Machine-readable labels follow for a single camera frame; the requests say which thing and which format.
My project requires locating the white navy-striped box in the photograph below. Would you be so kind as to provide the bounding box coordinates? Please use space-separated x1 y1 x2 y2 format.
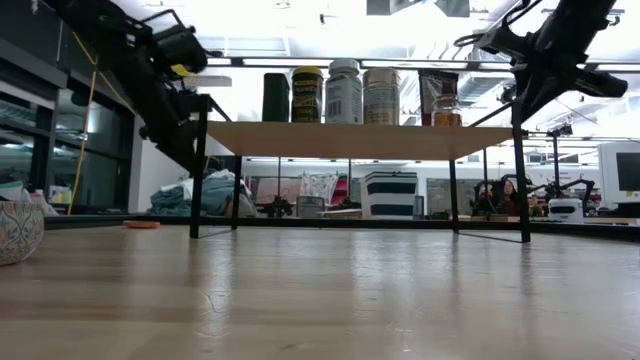
360 170 420 221

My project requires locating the black camera stand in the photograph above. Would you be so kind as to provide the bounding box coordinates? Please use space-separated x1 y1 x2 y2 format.
522 122 575 200

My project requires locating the tan-lid sesame seasoning jar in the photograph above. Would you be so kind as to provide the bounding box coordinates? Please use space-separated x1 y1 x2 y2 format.
362 67 401 126

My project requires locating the dark rectangular spice tin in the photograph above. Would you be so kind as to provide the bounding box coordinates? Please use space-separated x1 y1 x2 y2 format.
261 72 291 123

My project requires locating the small glass spice jar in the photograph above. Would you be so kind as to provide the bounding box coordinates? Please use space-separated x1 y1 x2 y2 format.
431 93 463 128

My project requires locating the patterned white cloth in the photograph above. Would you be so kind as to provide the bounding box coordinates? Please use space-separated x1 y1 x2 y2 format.
299 172 340 202

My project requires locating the white plastic bottle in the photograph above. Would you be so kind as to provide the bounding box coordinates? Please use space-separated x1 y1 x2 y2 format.
29 188 60 217

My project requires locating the small black robot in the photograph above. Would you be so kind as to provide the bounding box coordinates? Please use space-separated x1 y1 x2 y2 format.
259 195 296 219

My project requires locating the white robot device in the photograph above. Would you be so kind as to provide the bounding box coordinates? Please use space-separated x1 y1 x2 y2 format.
547 198 585 224

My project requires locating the small grey box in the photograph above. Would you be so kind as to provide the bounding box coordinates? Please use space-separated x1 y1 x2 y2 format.
296 195 327 219

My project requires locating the pink board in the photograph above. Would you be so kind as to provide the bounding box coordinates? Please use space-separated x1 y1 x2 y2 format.
256 176 302 205

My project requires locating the white-lid bagel seasoning jar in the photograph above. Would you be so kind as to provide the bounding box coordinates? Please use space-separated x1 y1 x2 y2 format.
324 58 364 125

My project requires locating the brown spice pouch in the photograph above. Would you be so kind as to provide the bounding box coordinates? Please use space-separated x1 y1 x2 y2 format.
417 68 460 127

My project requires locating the yellow extension cable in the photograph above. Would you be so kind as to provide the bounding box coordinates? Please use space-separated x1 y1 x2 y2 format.
66 30 137 217

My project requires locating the yellow-lid spice jar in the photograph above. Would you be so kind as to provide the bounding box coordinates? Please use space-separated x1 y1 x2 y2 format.
291 65 325 124

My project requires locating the black aluminium rig frame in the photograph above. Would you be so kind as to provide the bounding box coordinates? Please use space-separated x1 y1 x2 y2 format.
43 56 640 242

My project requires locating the wooden shelf with black legs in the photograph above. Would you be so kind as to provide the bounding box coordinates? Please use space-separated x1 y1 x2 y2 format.
188 93 532 245

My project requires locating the dark overhead camera mount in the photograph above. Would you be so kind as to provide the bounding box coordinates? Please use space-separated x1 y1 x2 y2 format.
366 0 471 18

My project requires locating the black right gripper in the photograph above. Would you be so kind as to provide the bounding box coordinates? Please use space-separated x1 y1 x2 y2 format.
473 24 630 122

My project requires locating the yellow white carton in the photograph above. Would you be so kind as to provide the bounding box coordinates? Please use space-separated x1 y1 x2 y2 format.
48 184 73 205

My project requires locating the teal and white cloth pile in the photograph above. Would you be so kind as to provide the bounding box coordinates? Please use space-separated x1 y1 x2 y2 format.
149 168 257 219

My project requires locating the white computer monitor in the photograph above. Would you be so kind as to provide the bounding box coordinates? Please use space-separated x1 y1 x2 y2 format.
596 141 640 207

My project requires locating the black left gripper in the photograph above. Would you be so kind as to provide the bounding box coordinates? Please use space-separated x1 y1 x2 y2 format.
99 8 210 172

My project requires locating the red plastic object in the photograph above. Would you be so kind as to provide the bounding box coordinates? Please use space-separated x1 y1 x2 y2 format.
330 174 350 207

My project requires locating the small white round container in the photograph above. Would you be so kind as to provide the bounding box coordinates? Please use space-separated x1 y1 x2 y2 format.
0 200 45 267

